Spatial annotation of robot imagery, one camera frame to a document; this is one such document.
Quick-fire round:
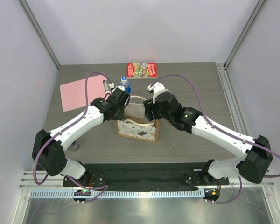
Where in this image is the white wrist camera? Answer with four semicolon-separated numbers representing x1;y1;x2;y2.
103;80;125;93
147;82;171;104

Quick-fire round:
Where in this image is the red book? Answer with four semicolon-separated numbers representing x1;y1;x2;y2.
126;63;157;79

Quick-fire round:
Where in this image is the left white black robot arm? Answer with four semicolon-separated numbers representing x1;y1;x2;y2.
32;87;130;186

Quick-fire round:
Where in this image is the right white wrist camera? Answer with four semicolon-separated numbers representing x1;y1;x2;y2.
147;82;171;104

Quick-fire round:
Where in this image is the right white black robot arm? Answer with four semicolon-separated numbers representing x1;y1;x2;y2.
143;91;273;184

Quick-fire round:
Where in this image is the white slotted cable duct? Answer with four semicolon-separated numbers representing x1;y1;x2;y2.
30;189;205;199

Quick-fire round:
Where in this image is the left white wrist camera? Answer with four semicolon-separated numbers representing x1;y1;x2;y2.
103;80;125;93

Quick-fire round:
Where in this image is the water bottle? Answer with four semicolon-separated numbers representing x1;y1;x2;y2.
120;77;131;94

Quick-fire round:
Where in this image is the patterned canvas tote bag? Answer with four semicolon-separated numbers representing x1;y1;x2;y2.
115;95;161;142

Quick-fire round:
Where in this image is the pink clipboard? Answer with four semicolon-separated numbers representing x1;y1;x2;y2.
60;75;106;112

